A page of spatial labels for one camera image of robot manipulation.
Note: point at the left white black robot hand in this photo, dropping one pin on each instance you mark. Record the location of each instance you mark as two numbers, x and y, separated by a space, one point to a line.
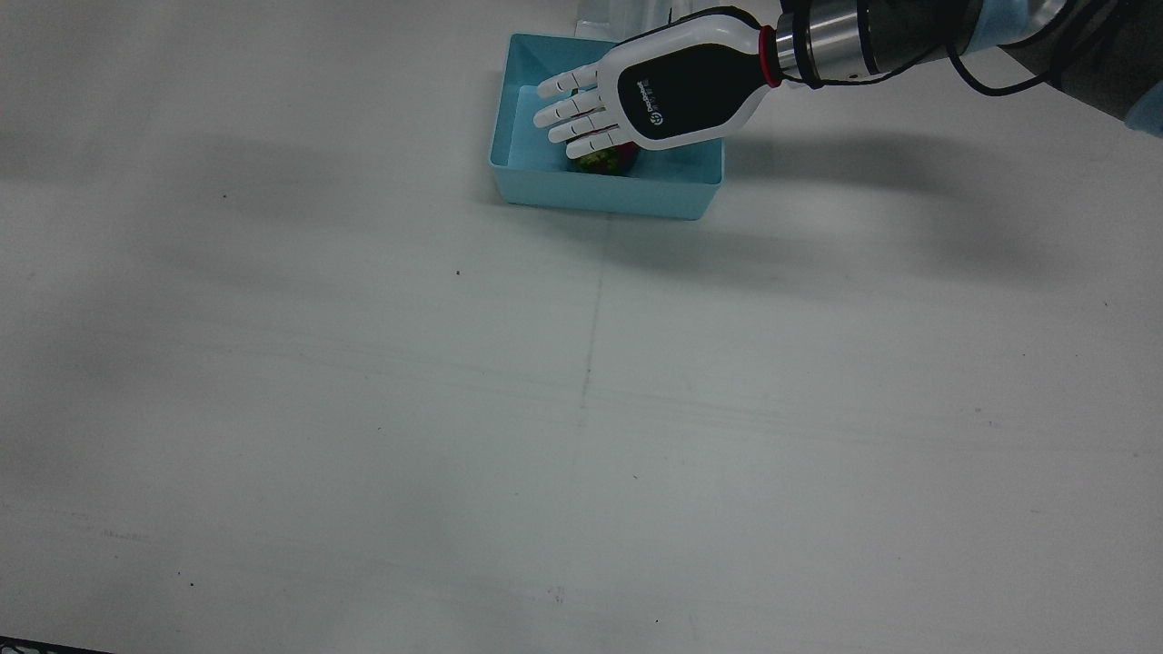
690 86

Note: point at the pink green dragon fruit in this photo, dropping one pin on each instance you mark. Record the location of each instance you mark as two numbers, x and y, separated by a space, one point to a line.
604 162

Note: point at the left grey silver robot arm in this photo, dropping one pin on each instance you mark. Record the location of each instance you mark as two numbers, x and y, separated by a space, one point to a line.
836 36

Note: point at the light blue plastic bin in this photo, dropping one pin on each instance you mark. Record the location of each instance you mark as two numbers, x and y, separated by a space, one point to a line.
690 182

